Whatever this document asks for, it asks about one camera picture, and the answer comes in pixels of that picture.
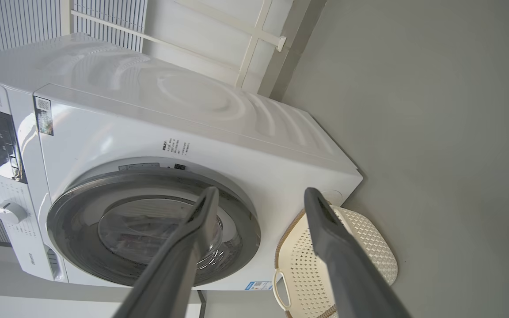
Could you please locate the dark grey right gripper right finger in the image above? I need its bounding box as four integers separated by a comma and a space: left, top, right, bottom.
304, 188, 412, 318

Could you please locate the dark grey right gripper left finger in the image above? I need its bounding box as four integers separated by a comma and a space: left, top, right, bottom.
113, 186, 220, 318

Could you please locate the washing machine glass door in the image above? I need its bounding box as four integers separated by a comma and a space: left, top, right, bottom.
46, 170, 262, 288

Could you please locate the cream perforated laundry basket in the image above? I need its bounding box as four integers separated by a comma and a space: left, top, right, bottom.
273, 204, 399, 318

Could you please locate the white front-load washing machine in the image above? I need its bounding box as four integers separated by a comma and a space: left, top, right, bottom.
0, 33, 364, 292

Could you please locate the white washing machine dial knob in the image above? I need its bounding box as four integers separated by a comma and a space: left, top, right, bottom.
0, 201, 28, 224

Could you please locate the white detergent drawer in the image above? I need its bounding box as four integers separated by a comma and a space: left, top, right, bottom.
16, 238, 68, 283

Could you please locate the Chinese text warning sticker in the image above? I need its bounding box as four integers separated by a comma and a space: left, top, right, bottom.
162, 139, 191, 156

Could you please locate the QR code sticker strip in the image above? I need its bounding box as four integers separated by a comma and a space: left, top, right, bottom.
34, 96, 55, 136

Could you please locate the white metal railing frame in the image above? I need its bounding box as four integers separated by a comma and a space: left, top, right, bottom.
71, 0, 287, 89

